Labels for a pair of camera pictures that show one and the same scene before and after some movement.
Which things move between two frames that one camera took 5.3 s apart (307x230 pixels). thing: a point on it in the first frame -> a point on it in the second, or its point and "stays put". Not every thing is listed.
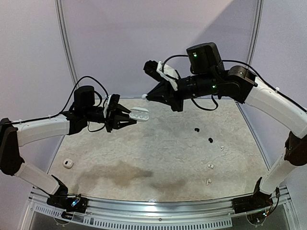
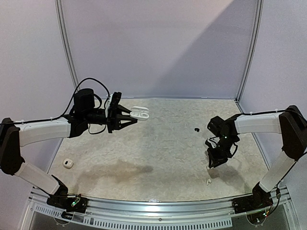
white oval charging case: (139, 113) stays put
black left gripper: (113, 119) stays put
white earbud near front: (209, 180) stays put
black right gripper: (174, 96) -> (217, 154)
